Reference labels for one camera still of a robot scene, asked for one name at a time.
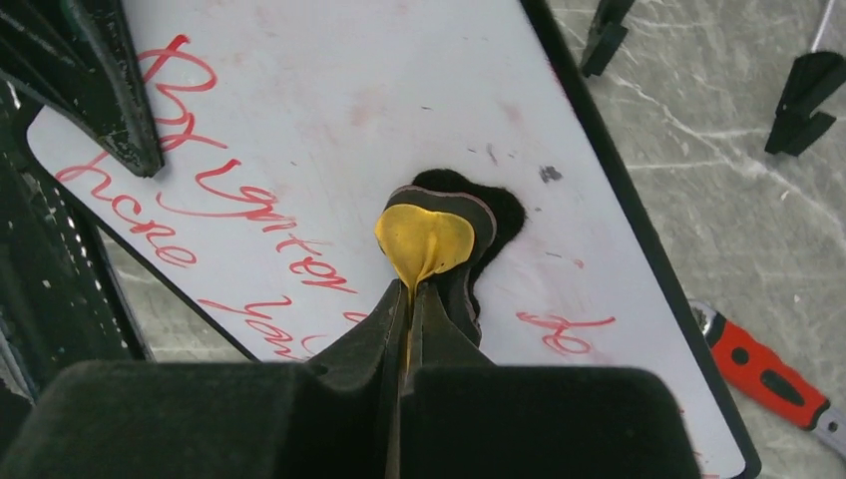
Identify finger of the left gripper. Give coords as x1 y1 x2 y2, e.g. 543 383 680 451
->
1 0 165 178

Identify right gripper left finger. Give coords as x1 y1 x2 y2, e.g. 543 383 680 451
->
1 281 404 478

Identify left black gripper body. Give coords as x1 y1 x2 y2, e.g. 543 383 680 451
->
1 83 153 400

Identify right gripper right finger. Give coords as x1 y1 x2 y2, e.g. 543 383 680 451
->
399 285 700 478

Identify yellow black eraser cloth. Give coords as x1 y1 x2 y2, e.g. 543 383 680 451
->
374 169 527 346

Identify small black-framed whiteboard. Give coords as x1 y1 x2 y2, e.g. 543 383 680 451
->
25 1 761 478

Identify red-handled adjustable wrench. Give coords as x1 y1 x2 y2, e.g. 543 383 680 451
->
687 298 845 456

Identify black wire whiteboard stand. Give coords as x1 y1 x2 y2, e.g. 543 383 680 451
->
579 0 845 157

